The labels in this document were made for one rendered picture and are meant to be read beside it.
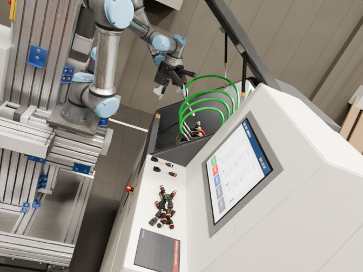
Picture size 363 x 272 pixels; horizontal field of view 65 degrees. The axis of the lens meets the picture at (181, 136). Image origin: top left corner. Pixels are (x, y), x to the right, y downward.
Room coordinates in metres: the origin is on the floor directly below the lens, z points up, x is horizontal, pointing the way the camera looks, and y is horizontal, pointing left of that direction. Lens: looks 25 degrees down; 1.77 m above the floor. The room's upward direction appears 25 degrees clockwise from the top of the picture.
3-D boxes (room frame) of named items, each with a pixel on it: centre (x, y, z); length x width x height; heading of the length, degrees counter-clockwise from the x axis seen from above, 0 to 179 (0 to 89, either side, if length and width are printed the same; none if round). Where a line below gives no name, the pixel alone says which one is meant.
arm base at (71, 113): (1.25, 0.52, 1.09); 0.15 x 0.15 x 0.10
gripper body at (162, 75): (1.53, 0.23, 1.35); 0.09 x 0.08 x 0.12; 101
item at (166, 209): (0.95, -0.06, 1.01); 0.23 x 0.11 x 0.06; 11
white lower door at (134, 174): (1.66, 0.19, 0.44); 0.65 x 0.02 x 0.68; 11
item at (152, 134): (1.66, 0.17, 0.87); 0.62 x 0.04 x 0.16; 11
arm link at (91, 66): (1.73, 0.67, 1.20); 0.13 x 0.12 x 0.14; 12
